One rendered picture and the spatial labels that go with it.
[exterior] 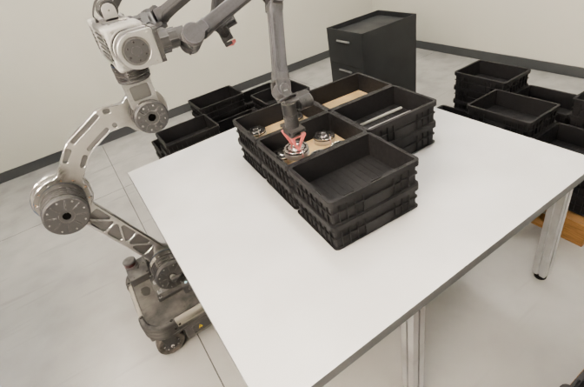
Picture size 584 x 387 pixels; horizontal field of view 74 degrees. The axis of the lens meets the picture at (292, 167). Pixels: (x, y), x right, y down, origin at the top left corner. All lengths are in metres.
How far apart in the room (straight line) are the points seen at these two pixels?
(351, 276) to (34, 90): 3.83
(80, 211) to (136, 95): 0.53
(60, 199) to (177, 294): 0.76
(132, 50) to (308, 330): 1.05
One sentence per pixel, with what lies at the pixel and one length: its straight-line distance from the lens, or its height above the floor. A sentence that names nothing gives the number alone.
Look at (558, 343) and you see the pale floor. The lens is 2.19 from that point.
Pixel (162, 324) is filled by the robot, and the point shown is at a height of 0.24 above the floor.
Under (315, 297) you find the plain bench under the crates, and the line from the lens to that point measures 1.32.
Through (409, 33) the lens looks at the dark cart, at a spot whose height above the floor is 0.76.
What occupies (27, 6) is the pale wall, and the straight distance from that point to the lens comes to 4.48.
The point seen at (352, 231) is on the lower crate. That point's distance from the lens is 1.43.
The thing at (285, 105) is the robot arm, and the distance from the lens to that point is 1.49.
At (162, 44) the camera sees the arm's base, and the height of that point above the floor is 1.45.
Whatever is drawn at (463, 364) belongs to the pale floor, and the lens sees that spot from 2.03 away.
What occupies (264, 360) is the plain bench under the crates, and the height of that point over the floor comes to 0.70.
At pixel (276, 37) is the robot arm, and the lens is 1.57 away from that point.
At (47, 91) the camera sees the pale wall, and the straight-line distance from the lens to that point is 4.60.
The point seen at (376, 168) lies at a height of 0.83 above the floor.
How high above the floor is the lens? 1.73
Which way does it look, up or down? 32 degrees down
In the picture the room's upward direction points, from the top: 11 degrees counter-clockwise
